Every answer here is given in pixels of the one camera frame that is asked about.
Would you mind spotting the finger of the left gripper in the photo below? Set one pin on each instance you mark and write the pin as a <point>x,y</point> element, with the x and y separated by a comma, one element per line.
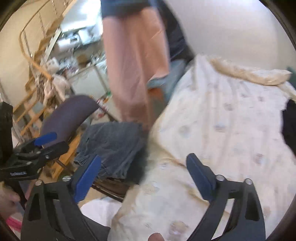
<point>44,155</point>
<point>45,138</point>

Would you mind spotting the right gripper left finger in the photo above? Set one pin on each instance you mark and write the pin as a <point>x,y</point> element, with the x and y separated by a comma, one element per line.
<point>52,212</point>

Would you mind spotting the dark grey pants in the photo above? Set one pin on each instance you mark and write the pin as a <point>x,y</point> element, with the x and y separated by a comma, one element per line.
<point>121,146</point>

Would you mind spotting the person's left hand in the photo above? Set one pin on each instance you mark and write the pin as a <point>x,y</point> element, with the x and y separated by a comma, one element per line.
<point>8,201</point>

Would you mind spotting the purple office chair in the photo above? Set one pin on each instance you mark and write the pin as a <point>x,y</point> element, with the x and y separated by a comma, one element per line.
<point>66,119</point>

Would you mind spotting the wooden staircase railing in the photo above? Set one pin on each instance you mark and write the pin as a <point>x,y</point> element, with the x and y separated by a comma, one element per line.
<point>36,40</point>

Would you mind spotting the cream bear print bedsheet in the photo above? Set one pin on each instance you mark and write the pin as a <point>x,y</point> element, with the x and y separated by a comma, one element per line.
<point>234,127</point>

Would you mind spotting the black cloth on bed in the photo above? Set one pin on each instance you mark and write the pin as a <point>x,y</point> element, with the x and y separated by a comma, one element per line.
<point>289,125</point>

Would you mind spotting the pink hanging cloth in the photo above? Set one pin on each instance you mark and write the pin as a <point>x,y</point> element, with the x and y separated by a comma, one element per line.
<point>137,51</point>

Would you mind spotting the cream fluffy blanket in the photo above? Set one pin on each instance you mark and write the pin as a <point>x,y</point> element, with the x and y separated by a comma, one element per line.
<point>255,75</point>

